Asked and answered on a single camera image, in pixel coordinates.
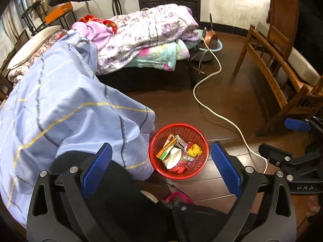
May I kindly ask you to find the purple floral quilt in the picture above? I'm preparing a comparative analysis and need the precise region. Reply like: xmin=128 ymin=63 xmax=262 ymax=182
xmin=97 ymin=4 xmax=200 ymax=75

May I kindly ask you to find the red plastic waste basket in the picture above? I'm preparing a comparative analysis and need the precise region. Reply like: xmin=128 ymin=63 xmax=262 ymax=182
xmin=170 ymin=163 xmax=188 ymax=174

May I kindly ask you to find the green pink patterned blanket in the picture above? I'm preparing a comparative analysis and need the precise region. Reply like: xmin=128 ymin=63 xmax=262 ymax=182
xmin=131 ymin=40 xmax=190 ymax=71

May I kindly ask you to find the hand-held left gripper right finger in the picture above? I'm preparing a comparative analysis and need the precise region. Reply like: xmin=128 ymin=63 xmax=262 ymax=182
xmin=209 ymin=142 xmax=297 ymax=242

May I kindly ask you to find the pink plastic item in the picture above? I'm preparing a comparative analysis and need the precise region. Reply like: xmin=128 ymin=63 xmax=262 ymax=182
xmin=164 ymin=192 xmax=198 ymax=207

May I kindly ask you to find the white seat cushion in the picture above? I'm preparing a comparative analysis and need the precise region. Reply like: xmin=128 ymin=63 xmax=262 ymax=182
xmin=288 ymin=47 xmax=322 ymax=86

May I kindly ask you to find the person's black clothing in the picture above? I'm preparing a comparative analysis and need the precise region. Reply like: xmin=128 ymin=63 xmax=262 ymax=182
xmin=49 ymin=151 xmax=255 ymax=242

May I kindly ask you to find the cream pillow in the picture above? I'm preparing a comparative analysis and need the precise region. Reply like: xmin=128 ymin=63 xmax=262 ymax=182
xmin=7 ymin=25 xmax=62 ymax=70

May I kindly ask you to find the folded brown floral quilt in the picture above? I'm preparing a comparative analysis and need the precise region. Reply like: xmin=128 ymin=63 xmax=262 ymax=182
xmin=7 ymin=29 xmax=68 ymax=86

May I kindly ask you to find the white paper cup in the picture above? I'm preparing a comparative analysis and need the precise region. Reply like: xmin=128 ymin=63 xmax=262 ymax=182
xmin=165 ymin=147 xmax=182 ymax=169

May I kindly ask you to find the purple garment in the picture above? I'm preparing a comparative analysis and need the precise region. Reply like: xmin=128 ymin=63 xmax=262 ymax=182
xmin=72 ymin=21 xmax=114 ymax=51

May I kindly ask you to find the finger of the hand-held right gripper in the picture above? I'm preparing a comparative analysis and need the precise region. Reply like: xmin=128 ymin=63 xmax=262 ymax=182
xmin=259 ymin=143 xmax=299 ymax=173
xmin=284 ymin=117 xmax=313 ymax=133

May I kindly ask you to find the yellow ribbon bow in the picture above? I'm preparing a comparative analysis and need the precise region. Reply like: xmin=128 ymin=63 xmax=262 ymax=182
xmin=187 ymin=144 xmax=203 ymax=157

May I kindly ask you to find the red blanket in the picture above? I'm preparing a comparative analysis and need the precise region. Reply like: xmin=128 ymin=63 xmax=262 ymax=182
xmin=77 ymin=15 xmax=118 ymax=33

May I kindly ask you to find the person's right hand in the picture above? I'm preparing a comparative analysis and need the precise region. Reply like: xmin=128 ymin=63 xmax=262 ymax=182
xmin=304 ymin=195 xmax=323 ymax=223

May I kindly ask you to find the orange box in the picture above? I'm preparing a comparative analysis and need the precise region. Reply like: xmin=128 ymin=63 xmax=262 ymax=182
xmin=45 ymin=2 xmax=73 ymax=24

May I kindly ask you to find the black metal chair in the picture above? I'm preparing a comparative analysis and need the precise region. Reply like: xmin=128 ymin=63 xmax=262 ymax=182
xmin=21 ymin=0 xmax=48 ymax=36

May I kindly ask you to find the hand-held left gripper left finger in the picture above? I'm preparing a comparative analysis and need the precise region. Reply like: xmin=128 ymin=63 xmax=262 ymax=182
xmin=26 ymin=142 xmax=115 ymax=242

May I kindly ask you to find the slatted wooden chair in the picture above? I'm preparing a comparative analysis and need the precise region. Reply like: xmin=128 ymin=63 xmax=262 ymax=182
xmin=232 ymin=0 xmax=323 ymax=137

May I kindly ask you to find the blue plastic basin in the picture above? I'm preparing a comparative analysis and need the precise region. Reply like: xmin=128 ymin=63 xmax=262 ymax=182
xmin=187 ymin=29 xmax=223 ymax=62

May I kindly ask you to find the blue checkered blanket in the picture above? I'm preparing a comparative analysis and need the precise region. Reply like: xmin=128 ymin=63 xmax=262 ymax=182
xmin=0 ymin=29 xmax=156 ymax=228

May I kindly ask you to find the white cable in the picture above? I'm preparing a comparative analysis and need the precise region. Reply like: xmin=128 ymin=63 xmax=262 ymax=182
xmin=193 ymin=31 xmax=268 ymax=174

